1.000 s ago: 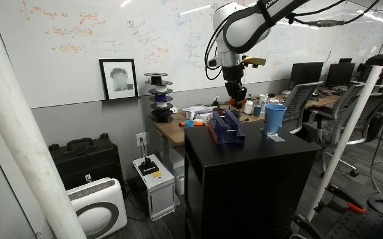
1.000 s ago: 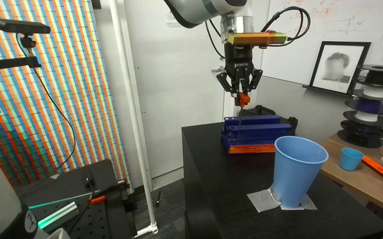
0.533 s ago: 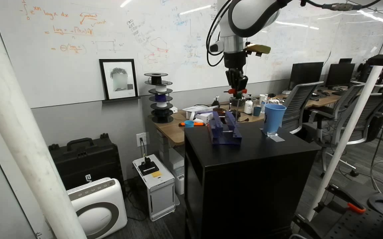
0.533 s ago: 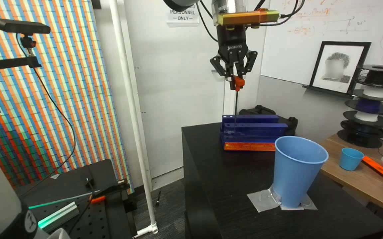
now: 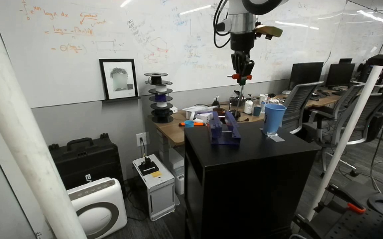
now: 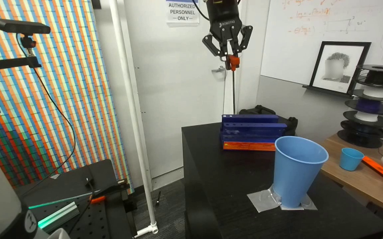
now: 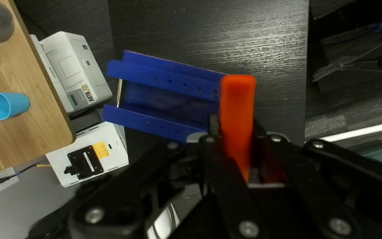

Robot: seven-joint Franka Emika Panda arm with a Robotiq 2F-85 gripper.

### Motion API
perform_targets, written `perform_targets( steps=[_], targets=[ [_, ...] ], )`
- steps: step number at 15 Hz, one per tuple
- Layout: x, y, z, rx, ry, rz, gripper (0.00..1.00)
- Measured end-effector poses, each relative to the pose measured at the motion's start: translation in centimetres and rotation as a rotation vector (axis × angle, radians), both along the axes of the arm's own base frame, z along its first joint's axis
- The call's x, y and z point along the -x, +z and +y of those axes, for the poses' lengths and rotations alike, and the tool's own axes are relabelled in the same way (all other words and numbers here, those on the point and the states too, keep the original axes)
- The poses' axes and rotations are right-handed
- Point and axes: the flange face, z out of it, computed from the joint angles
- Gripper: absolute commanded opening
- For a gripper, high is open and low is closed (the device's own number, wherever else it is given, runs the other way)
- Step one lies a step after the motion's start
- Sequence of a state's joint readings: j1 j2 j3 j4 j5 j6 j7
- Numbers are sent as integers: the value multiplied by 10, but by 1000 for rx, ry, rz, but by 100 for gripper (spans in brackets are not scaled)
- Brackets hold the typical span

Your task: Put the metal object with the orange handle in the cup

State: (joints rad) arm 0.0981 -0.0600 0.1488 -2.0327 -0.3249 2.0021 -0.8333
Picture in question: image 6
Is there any blue tool rack orange base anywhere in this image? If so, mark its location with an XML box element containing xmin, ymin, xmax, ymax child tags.
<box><xmin>219</xmin><ymin>113</ymin><xmax>289</xmax><ymax>153</ymax></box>

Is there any grey tape patch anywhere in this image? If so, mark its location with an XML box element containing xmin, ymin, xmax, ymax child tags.
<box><xmin>246</xmin><ymin>188</ymin><xmax>319</xmax><ymax>214</ymax></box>

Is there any blue filament spool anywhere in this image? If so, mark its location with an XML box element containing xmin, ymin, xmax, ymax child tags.
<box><xmin>343</xmin><ymin>97</ymin><xmax>383</xmax><ymax>117</ymax></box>

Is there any white filament spool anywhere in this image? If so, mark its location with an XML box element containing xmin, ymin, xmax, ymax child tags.
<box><xmin>341</xmin><ymin>109</ymin><xmax>383</xmax><ymax>130</ymax></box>
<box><xmin>352</xmin><ymin>85</ymin><xmax>383</xmax><ymax>107</ymax></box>

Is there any orange handled metal screwdriver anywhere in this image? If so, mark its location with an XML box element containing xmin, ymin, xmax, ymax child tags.
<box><xmin>224</xmin><ymin>55</ymin><xmax>240</xmax><ymax>117</ymax></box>

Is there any metal door handle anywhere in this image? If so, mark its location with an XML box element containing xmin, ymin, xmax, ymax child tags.
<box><xmin>210</xmin><ymin>64</ymin><xmax>228</xmax><ymax>83</ymax></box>

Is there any black optical breadboard table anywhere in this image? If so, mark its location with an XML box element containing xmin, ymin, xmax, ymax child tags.
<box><xmin>14</xmin><ymin>158</ymin><xmax>135</xmax><ymax>239</ymax></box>

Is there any black framed picture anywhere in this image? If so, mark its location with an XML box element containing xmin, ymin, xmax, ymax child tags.
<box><xmin>307</xmin><ymin>40</ymin><xmax>372</xmax><ymax>97</ymax></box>

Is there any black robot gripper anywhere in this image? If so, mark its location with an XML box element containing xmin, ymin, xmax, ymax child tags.
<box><xmin>200</xmin><ymin>0</ymin><xmax>254</xmax><ymax>60</ymax></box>

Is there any wooden side table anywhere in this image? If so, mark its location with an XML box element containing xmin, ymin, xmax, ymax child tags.
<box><xmin>317</xmin><ymin>132</ymin><xmax>383</xmax><ymax>221</ymax></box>

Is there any small orange handled tool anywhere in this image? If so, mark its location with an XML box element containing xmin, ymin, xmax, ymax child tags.
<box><xmin>87</xmin><ymin>194</ymin><xmax>109</xmax><ymax>206</ymax></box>

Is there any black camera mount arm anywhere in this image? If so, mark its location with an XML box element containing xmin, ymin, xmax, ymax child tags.
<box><xmin>0</xmin><ymin>34</ymin><xmax>42</xmax><ymax>73</ymax></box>

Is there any black bag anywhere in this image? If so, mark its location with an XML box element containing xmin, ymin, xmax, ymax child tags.
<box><xmin>236</xmin><ymin>104</ymin><xmax>299</xmax><ymax>136</ymax></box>

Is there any black stereo camera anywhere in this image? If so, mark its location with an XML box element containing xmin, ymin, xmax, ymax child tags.
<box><xmin>0</xmin><ymin>18</ymin><xmax>51</xmax><ymax>36</ymax></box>

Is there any colourful striped backdrop panel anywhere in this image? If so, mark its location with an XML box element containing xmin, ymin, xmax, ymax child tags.
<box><xmin>0</xmin><ymin>0</ymin><xmax>131</xmax><ymax>189</ymax></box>

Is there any small blue cup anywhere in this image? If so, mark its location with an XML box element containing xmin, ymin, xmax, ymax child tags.
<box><xmin>337</xmin><ymin>146</ymin><xmax>365</xmax><ymax>173</ymax></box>

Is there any green lit aluminium bar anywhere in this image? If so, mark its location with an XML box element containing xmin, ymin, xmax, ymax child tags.
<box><xmin>26</xmin><ymin>192</ymin><xmax>81</xmax><ymax>233</ymax></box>

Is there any whiteboard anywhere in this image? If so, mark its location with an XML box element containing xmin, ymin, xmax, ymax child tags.
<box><xmin>259</xmin><ymin>0</ymin><xmax>383</xmax><ymax>88</ymax></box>

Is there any black cabinet table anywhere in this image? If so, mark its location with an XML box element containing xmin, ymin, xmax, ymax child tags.
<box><xmin>180</xmin><ymin>121</ymin><xmax>383</xmax><ymax>239</ymax></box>

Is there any black camera cable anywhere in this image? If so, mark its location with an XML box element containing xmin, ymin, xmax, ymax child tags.
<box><xmin>16</xmin><ymin>34</ymin><xmax>78</xmax><ymax>180</ymax></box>

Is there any black empty filament spool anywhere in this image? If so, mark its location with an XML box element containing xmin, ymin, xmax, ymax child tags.
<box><xmin>355</xmin><ymin>64</ymin><xmax>383</xmax><ymax>89</ymax></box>

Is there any large blue plastic cup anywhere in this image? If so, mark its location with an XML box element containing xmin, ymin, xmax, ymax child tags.
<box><xmin>272</xmin><ymin>134</ymin><xmax>329</xmax><ymax>210</ymax></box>

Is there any authorized personnel paper sign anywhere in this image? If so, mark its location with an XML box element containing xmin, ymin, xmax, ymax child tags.
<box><xmin>164</xmin><ymin>0</ymin><xmax>202</xmax><ymax>27</ymax></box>

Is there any white vertical pole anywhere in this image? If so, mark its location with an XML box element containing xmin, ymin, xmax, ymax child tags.
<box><xmin>105</xmin><ymin>0</ymin><xmax>159</xmax><ymax>239</ymax></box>

